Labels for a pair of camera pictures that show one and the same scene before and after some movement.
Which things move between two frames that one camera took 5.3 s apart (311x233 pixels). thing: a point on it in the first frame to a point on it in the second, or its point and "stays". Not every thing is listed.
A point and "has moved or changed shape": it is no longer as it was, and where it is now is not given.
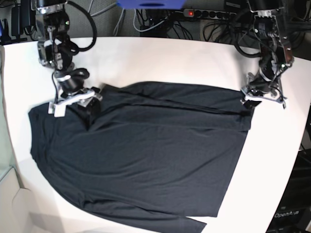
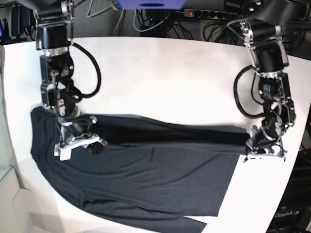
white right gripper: (250, 92) to (253, 151)
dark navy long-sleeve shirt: (151, 158) has moved or changed shape
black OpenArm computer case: (293, 215) stays
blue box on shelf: (151, 4) stays
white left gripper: (88, 113) to (63, 149)
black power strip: (189, 12) stays
